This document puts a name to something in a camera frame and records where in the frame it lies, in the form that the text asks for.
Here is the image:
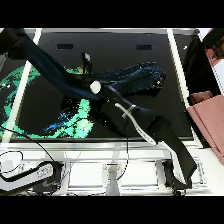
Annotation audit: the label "blue jeans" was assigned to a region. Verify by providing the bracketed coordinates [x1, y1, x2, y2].
[9, 31, 168, 101]

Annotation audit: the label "heap of clothes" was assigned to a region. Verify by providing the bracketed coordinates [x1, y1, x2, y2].
[203, 28, 224, 60]

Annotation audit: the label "brown garment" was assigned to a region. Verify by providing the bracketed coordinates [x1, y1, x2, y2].
[188, 90, 214, 106]

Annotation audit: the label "black garment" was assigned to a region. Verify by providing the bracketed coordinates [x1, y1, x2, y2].
[182, 33, 214, 98]

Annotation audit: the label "pink garment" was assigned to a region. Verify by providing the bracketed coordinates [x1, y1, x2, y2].
[186, 99, 224, 165]

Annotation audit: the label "silver frame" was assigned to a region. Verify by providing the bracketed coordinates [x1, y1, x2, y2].
[0, 28, 224, 196]

